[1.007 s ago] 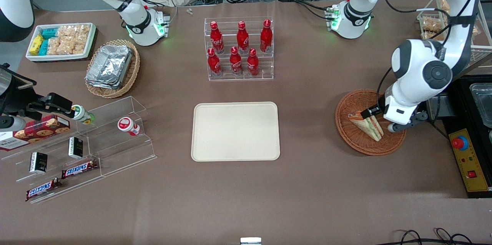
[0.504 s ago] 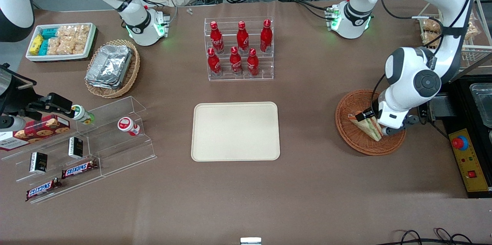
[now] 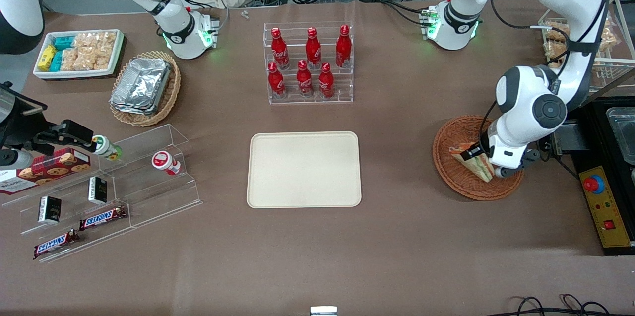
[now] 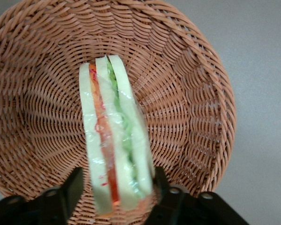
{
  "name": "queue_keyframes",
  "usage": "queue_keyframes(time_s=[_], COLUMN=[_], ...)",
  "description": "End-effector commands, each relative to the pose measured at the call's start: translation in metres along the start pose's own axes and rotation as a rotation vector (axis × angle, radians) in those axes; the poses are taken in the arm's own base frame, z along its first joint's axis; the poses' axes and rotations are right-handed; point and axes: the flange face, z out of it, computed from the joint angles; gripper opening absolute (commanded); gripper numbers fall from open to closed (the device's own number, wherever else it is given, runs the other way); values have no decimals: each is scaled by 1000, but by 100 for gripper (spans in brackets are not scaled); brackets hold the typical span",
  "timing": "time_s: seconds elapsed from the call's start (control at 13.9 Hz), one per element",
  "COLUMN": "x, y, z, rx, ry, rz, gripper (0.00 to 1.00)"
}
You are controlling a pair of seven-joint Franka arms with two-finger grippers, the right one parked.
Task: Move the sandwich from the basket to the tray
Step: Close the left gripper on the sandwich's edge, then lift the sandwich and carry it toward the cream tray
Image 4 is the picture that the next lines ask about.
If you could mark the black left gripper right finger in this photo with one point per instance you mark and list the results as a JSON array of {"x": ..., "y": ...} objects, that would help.
[{"x": 166, "y": 194}]

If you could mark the round brown wicker basket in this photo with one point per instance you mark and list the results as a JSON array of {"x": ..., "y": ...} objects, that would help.
[{"x": 178, "y": 93}]

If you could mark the triangle sandwich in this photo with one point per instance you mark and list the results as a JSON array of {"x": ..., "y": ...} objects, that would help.
[{"x": 96, "y": 140}]

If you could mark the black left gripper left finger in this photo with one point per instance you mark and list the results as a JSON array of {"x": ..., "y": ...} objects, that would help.
[{"x": 68, "y": 194}]

